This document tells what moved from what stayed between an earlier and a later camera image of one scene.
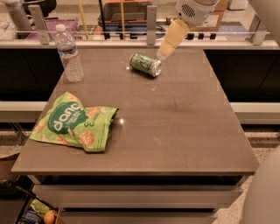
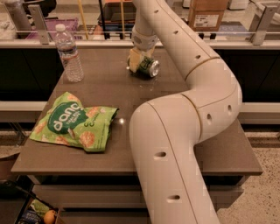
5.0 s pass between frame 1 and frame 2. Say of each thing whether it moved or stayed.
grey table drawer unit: stayed
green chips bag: stayed
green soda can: stayed
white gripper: moved
